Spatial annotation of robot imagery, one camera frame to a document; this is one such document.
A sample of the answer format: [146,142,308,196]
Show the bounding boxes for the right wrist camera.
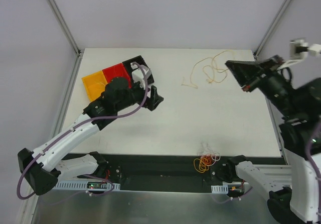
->
[278,38,320,70]

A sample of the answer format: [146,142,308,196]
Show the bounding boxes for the red plastic bin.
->
[102,63,131,88]

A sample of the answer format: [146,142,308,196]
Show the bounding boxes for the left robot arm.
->
[17,77,164,200]

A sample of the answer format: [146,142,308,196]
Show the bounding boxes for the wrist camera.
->
[278,38,320,70]
[131,66,151,89]

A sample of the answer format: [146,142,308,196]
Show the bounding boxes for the yellow grey striped cable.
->
[181,49,236,89]

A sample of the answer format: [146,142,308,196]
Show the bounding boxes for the orange red cables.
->
[193,142,221,174]

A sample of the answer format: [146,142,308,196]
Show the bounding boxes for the yellow plastic bin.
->
[82,71,107,101]

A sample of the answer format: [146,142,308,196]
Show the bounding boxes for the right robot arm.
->
[226,55,320,223]

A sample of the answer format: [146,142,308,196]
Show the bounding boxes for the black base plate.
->
[60,152,251,193]

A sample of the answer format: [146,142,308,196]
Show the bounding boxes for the black plastic bin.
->
[122,55,150,76]

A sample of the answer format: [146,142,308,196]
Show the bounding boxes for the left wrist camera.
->
[131,66,151,89]

